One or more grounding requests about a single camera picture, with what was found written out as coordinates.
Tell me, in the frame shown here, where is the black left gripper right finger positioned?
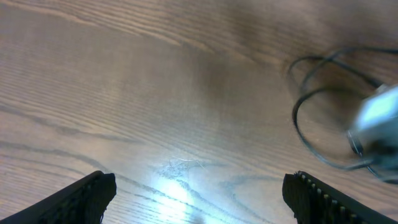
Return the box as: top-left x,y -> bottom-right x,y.
282,171 -> 397,224

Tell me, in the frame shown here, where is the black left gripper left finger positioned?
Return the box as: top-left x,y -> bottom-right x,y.
1,170 -> 117,224

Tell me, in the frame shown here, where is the black USB cable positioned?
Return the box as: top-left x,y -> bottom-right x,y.
287,46 -> 398,184

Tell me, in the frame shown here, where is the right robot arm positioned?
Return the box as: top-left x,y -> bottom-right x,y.
347,85 -> 397,170

